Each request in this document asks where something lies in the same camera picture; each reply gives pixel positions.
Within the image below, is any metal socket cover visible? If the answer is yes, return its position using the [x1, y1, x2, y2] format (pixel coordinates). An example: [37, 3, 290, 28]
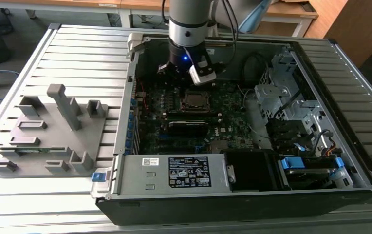
[182, 92, 214, 112]

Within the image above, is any CPU socket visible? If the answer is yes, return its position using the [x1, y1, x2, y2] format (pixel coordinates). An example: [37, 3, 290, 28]
[181, 91, 215, 113]

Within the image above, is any green RAM stick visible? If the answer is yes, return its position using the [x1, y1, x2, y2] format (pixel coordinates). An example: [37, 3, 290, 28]
[166, 116, 223, 122]
[14, 147, 54, 155]

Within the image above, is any black graphics card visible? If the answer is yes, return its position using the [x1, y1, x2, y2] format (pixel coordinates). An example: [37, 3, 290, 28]
[167, 120, 211, 139]

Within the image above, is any green motherboard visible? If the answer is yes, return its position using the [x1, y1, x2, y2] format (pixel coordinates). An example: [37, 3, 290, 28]
[137, 81, 266, 155]

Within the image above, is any blue card retainer strip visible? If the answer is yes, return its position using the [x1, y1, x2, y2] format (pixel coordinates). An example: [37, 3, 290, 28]
[125, 97, 139, 155]

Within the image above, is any chipset heatsink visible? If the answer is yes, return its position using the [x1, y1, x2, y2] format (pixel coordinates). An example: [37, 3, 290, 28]
[210, 140, 230, 151]

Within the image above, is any silver metal drive cage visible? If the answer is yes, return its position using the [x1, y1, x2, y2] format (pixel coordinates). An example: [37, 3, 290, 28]
[254, 52, 358, 190]

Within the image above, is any grey power supply unit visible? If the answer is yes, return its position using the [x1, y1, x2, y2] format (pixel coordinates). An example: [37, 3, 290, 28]
[107, 153, 234, 196]

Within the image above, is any grey parts rack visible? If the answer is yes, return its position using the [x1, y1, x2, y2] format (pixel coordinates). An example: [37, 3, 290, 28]
[0, 83, 110, 176]

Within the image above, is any wooden cabinet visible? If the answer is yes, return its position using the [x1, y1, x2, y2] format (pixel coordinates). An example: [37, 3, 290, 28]
[304, 0, 372, 68]

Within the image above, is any blue case latch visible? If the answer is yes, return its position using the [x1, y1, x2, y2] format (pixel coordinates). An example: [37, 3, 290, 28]
[91, 172, 107, 183]

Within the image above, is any hard disk in blue carrier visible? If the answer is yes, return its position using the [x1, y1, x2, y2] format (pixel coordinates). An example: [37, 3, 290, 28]
[279, 156, 348, 190]

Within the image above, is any black PC case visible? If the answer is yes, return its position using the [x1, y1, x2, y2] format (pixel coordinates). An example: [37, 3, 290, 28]
[90, 33, 372, 226]

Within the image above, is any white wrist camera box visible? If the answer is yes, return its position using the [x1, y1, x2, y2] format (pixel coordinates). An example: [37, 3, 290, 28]
[189, 60, 219, 86]

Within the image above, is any grey case latch handle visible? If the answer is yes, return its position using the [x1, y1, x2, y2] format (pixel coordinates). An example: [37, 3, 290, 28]
[126, 33, 146, 59]

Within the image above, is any thin red wire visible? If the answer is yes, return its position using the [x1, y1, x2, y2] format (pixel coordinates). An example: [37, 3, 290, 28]
[137, 77, 150, 108]

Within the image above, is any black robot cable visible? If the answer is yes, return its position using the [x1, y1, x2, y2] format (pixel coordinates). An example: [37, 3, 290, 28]
[221, 0, 241, 47]

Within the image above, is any thick black cable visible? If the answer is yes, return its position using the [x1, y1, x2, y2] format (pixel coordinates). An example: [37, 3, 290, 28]
[242, 53, 271, 87]

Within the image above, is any silver metal bracket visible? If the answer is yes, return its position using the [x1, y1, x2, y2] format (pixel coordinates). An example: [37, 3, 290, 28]
[254, 84, 290, 103]

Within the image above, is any wooden desk white frame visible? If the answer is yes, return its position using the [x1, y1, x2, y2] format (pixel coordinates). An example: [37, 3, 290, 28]
[121, 0, 320, 37]
[0, 0, 125, 19]

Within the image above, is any thin grey wire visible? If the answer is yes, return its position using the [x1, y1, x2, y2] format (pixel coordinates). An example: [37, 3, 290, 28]
[247, 120, 274, 140]

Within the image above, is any black disk cable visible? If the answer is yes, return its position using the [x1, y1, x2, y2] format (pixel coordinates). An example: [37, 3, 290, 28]
[312, 129, 334, 153]

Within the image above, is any coloured wire bundle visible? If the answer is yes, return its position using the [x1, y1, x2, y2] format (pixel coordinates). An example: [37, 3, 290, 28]
[320, 142, 340, 158]

